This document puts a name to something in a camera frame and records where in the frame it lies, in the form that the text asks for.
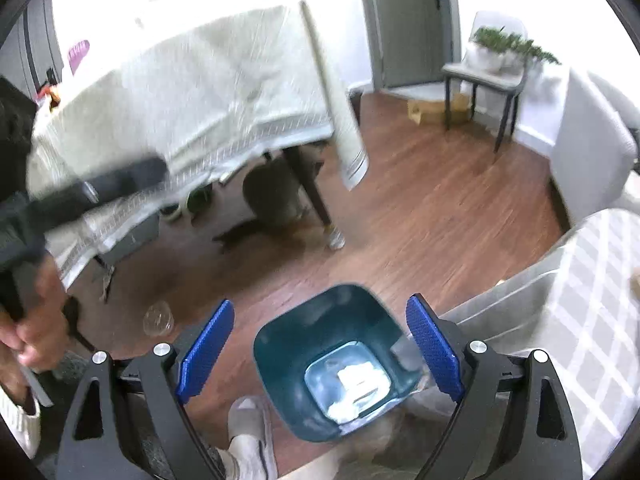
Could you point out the purple packet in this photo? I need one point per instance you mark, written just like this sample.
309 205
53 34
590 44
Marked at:
77 55

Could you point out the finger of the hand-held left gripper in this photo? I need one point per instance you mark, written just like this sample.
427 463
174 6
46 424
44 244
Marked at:
125 177

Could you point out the striped table leg sock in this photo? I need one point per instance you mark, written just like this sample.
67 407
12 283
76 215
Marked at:
335 238

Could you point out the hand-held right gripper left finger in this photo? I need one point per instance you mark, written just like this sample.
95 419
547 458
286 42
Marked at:
207 352

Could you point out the green slipper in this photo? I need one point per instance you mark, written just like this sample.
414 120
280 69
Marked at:
171 211

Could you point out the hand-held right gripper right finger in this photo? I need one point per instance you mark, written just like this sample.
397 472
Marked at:
432 355

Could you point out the grey chair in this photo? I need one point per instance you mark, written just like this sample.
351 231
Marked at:
480 72

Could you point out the clear plastic cup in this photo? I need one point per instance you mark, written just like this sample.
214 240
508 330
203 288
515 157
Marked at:
159 317

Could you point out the pair of slippers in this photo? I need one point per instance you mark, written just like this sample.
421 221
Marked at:
200 200

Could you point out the flat cardboard box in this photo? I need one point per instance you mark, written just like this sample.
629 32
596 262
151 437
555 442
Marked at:
425 110

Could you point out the grey plaid cover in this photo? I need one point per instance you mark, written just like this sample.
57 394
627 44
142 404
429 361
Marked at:
590 310

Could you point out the grey armchair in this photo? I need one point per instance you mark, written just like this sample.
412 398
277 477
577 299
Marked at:
590 150

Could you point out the white folded paper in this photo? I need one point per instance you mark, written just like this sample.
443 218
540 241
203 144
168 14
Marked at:
357 385

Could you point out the person's left hand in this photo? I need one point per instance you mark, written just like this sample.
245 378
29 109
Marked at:
37 330

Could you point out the dark table leg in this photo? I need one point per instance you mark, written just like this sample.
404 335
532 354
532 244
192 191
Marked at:
310 190

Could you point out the teal trash bin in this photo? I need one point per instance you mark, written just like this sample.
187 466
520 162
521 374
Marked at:
290 350

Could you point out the green potted plant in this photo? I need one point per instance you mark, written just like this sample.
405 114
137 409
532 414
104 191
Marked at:
500 40

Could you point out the grey door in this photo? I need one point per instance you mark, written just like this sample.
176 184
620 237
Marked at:
405 25

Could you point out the beige tablecloth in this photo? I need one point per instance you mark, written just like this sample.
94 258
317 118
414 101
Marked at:
200 85

